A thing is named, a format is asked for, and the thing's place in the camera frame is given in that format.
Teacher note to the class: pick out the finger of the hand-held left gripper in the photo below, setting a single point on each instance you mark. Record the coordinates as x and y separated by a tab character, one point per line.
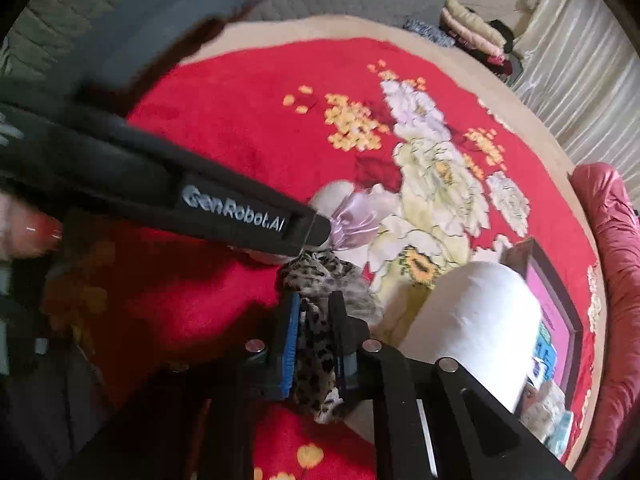
315	235

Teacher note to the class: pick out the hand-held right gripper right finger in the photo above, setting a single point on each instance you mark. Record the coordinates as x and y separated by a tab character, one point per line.
350	355

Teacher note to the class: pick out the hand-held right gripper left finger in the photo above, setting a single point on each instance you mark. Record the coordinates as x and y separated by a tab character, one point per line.
292	350

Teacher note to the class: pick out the leopard print cloth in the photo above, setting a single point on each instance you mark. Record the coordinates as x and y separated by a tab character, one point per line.
315	330

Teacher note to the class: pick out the beige plush with pink bow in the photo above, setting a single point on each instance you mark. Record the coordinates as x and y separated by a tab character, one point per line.
360	210

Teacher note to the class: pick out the dark framed pink box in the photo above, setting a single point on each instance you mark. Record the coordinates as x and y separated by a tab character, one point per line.
555	305

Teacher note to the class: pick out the teal tissue pack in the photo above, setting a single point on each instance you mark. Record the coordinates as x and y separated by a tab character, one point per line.
562	434

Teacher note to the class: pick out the person's left hand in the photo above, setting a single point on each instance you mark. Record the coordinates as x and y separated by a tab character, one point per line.
22	232

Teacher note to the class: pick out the red floral blanket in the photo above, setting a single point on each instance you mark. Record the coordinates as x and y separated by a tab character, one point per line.
225	110

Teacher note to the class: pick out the white paper towel roll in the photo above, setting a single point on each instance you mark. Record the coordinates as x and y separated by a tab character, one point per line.
475	310

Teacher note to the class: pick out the blue patterned cloth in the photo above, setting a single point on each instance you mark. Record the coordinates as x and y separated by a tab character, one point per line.
425	29

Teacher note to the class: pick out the red folded cloth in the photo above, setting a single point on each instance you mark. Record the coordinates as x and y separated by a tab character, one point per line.
505	66

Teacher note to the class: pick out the cream folded blanket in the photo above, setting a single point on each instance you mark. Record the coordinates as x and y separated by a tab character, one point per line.
467	15

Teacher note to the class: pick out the pink quilt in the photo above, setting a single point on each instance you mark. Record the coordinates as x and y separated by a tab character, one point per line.
615	285

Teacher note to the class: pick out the black garment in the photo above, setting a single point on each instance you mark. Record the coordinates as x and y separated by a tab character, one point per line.
502	32

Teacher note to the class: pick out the white curtain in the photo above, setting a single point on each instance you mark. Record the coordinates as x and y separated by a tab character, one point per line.
580	60

